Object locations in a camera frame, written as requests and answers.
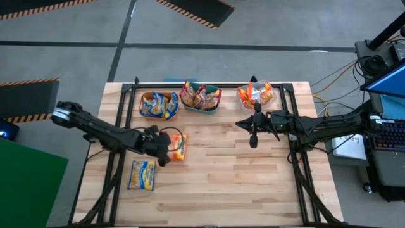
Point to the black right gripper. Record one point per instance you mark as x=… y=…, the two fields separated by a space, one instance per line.
x=272 y=122

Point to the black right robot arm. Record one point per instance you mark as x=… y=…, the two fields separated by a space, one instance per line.
x=332 y=125

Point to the black device with blue light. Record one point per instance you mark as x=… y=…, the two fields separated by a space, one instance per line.
x=9 y=131

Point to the black slanted pole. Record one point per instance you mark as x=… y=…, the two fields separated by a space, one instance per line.
x=386 y=31

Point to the orange plastic bin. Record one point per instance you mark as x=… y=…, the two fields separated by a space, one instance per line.
x=144 y=95

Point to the teal plastic bin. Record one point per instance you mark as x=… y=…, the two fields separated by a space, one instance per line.
x=207 y=86

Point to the clear plastic bin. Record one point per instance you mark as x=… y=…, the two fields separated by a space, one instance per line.
x=275 y=103

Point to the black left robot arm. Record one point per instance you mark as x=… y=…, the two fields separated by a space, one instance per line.
x=95 y=126

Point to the black backlit keyboard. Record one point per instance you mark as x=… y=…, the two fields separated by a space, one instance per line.
x=392 y=136

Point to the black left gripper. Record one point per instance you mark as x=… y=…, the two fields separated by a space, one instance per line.
x=153 y=144

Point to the black caster wheel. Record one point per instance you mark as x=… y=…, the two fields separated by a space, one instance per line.
x=367 y=188

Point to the black hazard-striped floor mat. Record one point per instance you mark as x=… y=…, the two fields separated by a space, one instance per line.
x=31 y=4
x=202 y=9
x=25 y=101

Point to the monitor with blue screen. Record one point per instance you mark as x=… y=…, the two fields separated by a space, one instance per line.
x=389 y=82

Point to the grey equipment cart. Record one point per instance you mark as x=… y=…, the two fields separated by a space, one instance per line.
x=389 y=177

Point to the green floor mat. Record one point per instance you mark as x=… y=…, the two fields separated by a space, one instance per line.
x=28 y=190

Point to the white paper sign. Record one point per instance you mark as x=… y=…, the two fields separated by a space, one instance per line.
x=351 y=149

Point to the orange Maruchan noodle packet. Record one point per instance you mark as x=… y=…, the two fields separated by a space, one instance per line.
x=266 y=93
x=181 y=149
x=254 y=95
x=242 y=95

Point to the black metal table frame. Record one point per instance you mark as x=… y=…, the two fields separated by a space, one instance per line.
x=158 y=85

